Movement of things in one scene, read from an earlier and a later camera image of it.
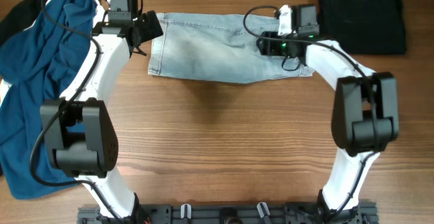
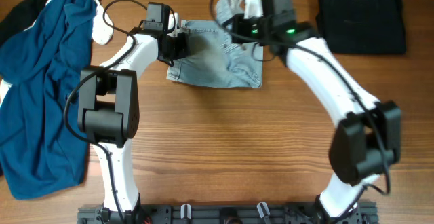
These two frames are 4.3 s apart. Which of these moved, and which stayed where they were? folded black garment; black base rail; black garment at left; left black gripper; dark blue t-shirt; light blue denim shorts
Moved: left black gripper; light blue denim shorts
Stayed: black base rail; dark blue t-shirt; black garment at left; folded black garment
